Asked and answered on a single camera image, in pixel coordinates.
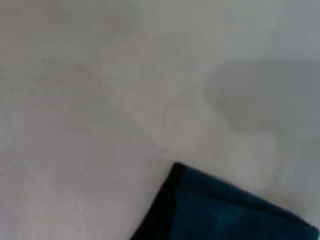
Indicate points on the blue rag with black trim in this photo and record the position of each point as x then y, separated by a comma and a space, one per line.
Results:
225, 212

